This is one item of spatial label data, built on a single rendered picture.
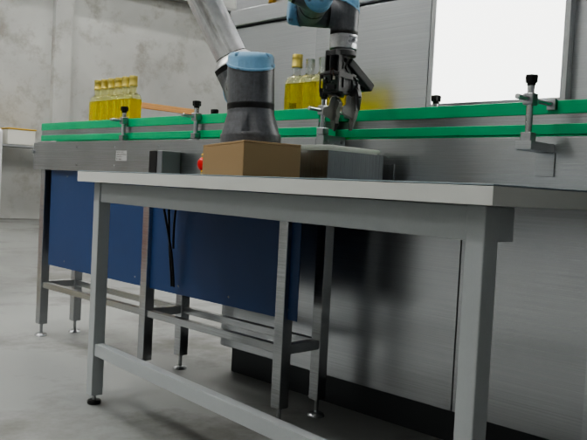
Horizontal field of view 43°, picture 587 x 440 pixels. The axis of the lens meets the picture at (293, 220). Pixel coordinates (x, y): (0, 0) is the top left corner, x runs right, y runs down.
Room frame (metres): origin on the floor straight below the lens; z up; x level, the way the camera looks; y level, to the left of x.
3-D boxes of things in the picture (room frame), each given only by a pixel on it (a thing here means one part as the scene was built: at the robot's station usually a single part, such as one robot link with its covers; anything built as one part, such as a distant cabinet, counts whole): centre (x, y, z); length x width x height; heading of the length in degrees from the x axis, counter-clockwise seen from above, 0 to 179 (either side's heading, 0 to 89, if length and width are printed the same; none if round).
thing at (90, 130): (2.82, 0.55, 0.93); 1.75 x 0.01 x 0.08; 45
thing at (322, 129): (2.18, -0.09, 0.95); 0.17 x 0.03 x 0.12; 135
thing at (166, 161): (2.63, 0.46, 0.79); 0.08 x 0.08 x 0.08; 45
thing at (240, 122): (1.86, 0.12, 0.88); 0.15 x 0.15 x 0.10
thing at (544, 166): (1.72, -0.54, 0.90); 0.17 x 0.05 x 0.23; 135
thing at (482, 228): (1.85, 0.13, 0.36); 1.51 x 0.09 x 0.71; 40
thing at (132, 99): (3.15, 0.70, 1.02); 0.06 x 0.06 x 0.28; 45
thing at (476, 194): (2.28, -0.39, 0.73); 1.58 x 1.52 x 0.04; 40
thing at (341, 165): (2.04, -0.12, 0.79); 0.27 x 0.17 x 0.08; 135
